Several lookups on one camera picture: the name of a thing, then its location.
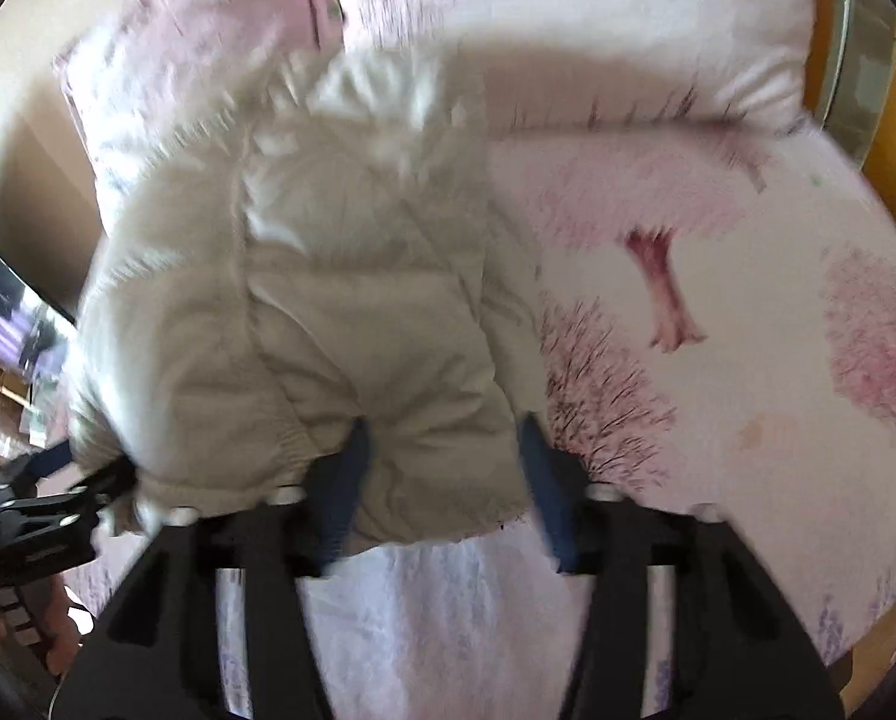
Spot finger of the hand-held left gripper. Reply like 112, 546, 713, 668
8, 439, 78, 487
65, 457, 143, 520

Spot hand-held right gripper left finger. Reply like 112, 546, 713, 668
53, 418, 375, 720

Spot person's left hand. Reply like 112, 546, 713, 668
0, 577, 90, 680

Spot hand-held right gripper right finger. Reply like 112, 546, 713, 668
517, 418, 843, 720

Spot wooden headboard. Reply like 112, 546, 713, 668
804, 0, 896, 235

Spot dark framed screen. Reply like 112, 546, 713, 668
0, 214, 81, 392

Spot white puffer jacket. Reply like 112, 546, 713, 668
65, 49, 551, 565

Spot pink floral bed sheet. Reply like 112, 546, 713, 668
65, 120, 896, 720

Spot pink floral pillow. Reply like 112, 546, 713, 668
320, 0, 825, 137
53, 0, 345, 242

